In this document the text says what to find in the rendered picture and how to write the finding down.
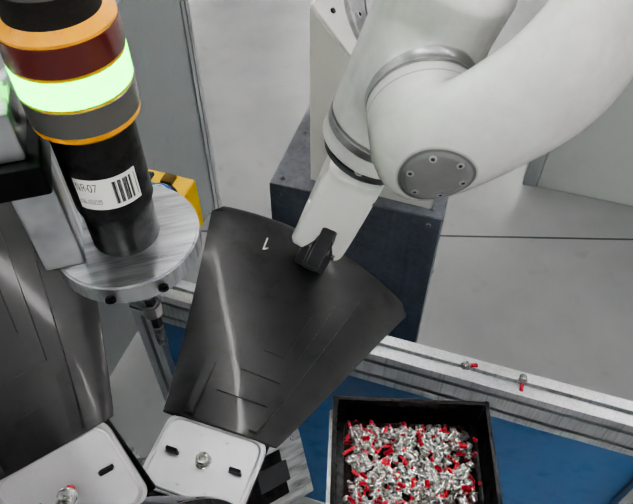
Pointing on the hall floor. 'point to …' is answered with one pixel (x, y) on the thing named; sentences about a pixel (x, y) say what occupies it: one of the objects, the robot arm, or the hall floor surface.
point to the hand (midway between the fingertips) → (315, 252)
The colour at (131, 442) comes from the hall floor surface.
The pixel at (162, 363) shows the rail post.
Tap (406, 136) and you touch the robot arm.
